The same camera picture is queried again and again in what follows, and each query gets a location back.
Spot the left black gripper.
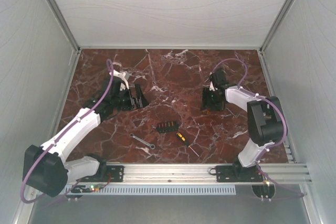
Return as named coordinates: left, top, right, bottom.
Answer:
left=113, top=84, right=150, bottom=111

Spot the black fuse box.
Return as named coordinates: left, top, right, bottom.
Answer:
left=156, top=121, right=179, bottom=134

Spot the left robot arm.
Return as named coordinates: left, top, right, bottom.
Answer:
left=20, top=71, right=149, bottom=197

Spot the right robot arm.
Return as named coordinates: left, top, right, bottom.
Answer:
left=201, top=68, right=288, bottom=182

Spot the yellow black screwdriver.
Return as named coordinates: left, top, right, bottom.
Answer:
left=176, top=132, right=190, bottom=147

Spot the silver combination wrench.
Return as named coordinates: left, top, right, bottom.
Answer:
left=130, top=133, right=155, bottom=150

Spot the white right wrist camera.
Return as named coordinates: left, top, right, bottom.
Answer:
left=209, top=82, right=216, bottom=91

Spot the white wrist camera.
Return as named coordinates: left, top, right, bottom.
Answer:
left=209, top=82, right=216, bottom=91
left=113, top=70, right=130, bottom=91

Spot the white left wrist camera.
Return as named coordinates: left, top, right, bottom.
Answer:
left=113, top=70, right=130, bottom=91

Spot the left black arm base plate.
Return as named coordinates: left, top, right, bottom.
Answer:
left=81, top=165, right=124, bottom=183

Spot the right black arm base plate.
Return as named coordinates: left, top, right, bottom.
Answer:
left=215, top=165, right=264, bottom=183

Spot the light blue slotted cable duct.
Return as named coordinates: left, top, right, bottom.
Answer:
left=68, top=184, right=236, bottom=196

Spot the aluminium front rail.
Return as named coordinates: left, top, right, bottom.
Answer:
left=28, top=163, right=313, bottom=185

